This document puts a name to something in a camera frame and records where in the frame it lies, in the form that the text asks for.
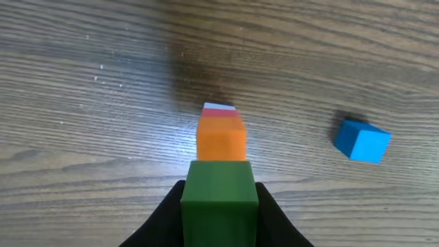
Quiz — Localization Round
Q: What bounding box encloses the blue cube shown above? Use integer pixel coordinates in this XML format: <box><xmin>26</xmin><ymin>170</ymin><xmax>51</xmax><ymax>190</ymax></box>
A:
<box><xmin>333</xmin><ymin>119</ymin><xmax>392</xmax><ymax>165</ymax></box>

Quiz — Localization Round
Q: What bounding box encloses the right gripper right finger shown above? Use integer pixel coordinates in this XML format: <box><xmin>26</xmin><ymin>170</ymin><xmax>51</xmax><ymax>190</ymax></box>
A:
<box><xmin>255</xmin><ymin>181</ymin><xmax>315</xmax><ymax>247</ymax></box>

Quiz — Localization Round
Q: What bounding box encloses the white cube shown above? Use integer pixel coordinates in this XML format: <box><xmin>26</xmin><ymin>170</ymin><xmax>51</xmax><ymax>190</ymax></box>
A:
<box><xmin>202</xmin><ymin>102</ymin><xmax>237</xmax><ymax>111</ymax></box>

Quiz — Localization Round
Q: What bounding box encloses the orange cube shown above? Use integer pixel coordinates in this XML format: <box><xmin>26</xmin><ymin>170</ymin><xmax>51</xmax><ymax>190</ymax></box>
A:
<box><xmin>195</xmin><ymin>116</ymin><xmax>248</xmax><ymax>163</ymax></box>

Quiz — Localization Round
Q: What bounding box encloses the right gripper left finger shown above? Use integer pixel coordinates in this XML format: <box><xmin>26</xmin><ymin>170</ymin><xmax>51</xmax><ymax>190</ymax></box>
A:
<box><xmin>118</xmin><ymin>180</ymin><xmax>187</xmax><ymax>247</ymax></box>

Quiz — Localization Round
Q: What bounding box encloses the green cube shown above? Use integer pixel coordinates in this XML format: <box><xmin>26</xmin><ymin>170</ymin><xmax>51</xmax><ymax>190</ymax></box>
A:
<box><xmin>180</xmin><ymin>160</ymin><xmax>260</xmax><ymax>247</ymax></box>

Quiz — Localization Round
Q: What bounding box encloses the red cube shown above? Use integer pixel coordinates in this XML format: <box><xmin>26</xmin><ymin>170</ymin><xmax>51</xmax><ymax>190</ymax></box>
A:
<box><xmin>200</xmin><ymin>107</ymin><xmax>241</xmax><ymax>119</ymax></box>

